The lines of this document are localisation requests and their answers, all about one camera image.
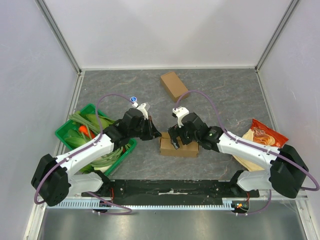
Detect green leafy vegetable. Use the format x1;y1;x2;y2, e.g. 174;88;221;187
64;116;114;174

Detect brown cardboard box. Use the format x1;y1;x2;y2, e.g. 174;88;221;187
160;71;189;103

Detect beige cassava chips bag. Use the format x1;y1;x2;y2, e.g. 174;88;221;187
233;143;266;172

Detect orange carrot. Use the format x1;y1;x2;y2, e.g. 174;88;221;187
78;125;96;139

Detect grey cable duct rail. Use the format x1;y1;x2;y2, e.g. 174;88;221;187
47;198;243;211

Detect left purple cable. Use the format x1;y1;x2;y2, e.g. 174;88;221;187
33;93;137;216

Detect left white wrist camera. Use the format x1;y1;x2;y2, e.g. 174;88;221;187
129;99;150;120

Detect purple cable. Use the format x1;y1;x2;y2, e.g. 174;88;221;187
173;89;320;217
33;93;137;216

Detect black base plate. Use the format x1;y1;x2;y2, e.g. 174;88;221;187
94;179;260;206

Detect red snack bag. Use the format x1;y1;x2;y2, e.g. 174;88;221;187
248;119;289;148

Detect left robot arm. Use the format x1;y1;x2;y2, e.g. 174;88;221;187
31;108;161;207

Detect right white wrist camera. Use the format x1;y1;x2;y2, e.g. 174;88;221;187
172;106;190;128

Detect clear plastic water bottle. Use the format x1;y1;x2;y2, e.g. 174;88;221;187
130;96;138;103

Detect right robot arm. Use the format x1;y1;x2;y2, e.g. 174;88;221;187
168;107;309;199

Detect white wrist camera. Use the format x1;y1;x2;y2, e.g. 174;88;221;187
129;99;150;120
172;106;190;128

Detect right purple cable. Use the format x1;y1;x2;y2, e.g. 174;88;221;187
173;89;320;217

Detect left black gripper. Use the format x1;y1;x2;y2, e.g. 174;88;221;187
129;116;162;141

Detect green long beans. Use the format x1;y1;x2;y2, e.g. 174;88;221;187
65;111;131;172

